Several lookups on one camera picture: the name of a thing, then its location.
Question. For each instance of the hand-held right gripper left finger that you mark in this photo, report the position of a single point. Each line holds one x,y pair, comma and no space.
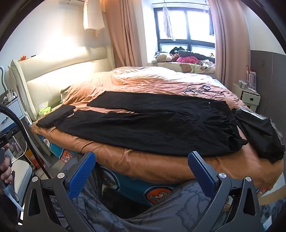
82,174

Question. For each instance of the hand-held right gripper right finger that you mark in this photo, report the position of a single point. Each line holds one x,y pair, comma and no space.
201,174

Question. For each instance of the black pants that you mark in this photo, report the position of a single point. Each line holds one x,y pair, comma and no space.
156,127
55,116

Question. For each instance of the folded black pants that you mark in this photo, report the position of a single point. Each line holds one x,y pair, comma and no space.
55,116

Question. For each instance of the person's left hand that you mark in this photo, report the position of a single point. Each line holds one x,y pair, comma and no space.
5,171

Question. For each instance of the grey bedside cabinet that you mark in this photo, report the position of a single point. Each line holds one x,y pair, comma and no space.
11,109

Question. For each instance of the orange box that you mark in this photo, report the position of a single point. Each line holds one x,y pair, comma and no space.
31,157

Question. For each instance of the green tissue pack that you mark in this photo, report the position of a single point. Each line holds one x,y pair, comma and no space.
45,109

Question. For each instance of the orange blanket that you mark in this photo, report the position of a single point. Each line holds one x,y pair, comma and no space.
145,165

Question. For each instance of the person's grey printed clothing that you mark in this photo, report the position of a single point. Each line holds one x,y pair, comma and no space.
156,214

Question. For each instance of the black garment with silver trim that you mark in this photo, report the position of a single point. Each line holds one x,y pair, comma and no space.
257,133

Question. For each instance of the cream pillow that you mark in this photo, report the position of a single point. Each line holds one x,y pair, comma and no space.
66,92

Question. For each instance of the white nightstand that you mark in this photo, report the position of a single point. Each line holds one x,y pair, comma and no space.
250,99

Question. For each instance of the cream padded headboard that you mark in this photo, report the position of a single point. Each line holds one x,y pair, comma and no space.
55,67

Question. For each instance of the striped paper bag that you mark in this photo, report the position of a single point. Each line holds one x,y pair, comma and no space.
251,78

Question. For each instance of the bear print windowsill cushion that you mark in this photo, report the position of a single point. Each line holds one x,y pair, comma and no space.
174,67

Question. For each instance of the pink cloth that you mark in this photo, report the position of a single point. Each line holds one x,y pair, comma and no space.
187,60

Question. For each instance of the beige plush toy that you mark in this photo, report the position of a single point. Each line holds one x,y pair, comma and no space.
163,57

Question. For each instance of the black plush toy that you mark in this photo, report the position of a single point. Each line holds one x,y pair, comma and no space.
176,50

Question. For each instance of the pink curtain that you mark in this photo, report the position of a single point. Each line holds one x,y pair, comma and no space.
125,33
230,44

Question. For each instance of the black framed window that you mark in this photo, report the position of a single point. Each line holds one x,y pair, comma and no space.
196,22

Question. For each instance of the white hanging cloth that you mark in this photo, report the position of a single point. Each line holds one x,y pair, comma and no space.
93,17

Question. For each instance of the floral hanging garment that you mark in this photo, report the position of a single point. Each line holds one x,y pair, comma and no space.
168,24

